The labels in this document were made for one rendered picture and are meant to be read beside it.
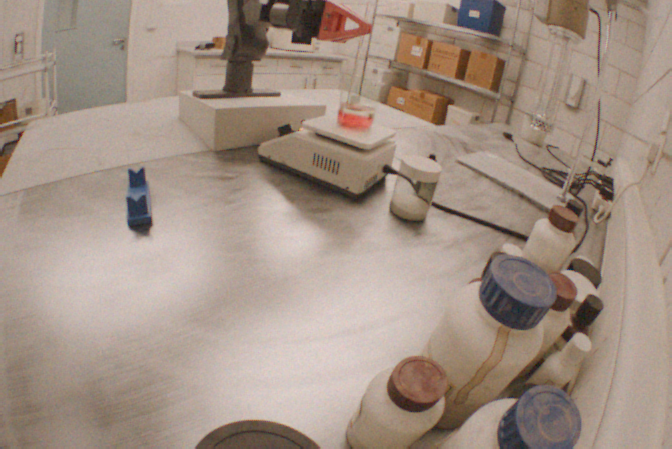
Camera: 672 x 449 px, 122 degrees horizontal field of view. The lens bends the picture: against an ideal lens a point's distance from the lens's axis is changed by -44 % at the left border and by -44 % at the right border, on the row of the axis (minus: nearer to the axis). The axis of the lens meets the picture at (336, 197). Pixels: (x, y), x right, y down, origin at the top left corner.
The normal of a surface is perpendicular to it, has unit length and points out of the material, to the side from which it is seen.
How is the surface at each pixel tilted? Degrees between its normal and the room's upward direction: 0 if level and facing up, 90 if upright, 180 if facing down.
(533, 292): 1
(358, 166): 90
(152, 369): 0
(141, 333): 0
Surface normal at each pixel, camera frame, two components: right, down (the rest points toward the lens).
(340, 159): -0.50, 0.33
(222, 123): 0.65, 0.45
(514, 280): 0.18, -0.86
